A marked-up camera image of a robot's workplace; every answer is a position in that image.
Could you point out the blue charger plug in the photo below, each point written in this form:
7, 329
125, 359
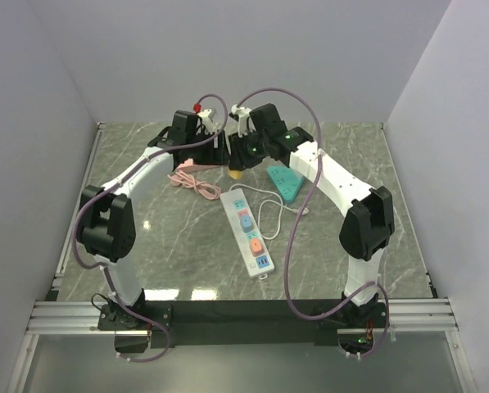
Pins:
246, 223

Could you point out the orange charger plug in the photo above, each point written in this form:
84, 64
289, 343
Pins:
235, 174

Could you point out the black base bar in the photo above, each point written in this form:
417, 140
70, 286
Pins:
238, 322

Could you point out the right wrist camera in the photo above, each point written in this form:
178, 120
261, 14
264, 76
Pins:
241, 114

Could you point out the pink power strip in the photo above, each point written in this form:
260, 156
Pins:
189, 166

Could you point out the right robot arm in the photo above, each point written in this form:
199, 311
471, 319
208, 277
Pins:
368, 219

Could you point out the teal triangular socket adapter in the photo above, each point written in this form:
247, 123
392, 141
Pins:
287, 181

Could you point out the white multicolour power strip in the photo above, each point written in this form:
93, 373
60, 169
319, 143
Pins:
235, 205

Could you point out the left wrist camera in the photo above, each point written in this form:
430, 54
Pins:
206, 124

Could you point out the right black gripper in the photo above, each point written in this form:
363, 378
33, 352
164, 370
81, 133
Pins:
238, 158

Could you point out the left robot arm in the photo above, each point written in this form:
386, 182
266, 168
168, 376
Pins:
104, 231

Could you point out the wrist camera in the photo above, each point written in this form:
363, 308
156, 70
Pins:
241, 114
206, 124

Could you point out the pink charger plug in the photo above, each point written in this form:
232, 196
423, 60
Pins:
256, 247

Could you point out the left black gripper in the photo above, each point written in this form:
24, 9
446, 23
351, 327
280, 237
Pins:
216, 155

